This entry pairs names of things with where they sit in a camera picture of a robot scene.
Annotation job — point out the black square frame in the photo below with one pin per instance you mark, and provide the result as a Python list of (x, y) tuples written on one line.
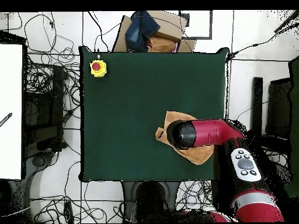
[(211, 25)]

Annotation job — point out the black striped rod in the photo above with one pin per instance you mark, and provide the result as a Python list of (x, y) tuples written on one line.
[(5, 119)]

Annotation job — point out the brown cardboard box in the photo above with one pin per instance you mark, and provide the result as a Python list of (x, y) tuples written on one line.
[(170, 25)]

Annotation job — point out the orange-brown folded cloth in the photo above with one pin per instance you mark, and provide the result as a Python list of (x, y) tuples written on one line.
[(162, 44)]

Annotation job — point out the black equipment rack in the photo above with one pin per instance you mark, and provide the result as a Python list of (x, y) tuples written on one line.
[(44, 116)]

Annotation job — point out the black stand frame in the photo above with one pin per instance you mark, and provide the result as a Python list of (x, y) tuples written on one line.
[(279, 109)]

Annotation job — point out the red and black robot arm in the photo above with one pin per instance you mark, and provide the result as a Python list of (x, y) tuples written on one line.
[(208, 133)]

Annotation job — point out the tan terry towel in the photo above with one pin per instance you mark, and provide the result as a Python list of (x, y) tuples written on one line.
[(198, 156)]

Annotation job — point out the black floor bar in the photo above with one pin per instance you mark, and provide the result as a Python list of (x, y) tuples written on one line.
[(257, 105)]

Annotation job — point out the dark grey stand base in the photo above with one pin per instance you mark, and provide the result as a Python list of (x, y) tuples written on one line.
[(38, 162)]

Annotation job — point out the yellow emergency stop button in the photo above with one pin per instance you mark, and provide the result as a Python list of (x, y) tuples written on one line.
[(98, 68)]

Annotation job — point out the blue denim jeans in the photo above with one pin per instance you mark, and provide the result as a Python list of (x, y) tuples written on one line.
[(140, 30)]

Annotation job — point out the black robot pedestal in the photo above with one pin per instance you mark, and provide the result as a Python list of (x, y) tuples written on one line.
[(149, 200)]

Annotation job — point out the white board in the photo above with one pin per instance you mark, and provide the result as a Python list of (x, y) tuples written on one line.
[(10, 112)]

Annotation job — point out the dark green table cloth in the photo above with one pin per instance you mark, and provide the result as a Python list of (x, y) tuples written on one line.
[(116, 105)]

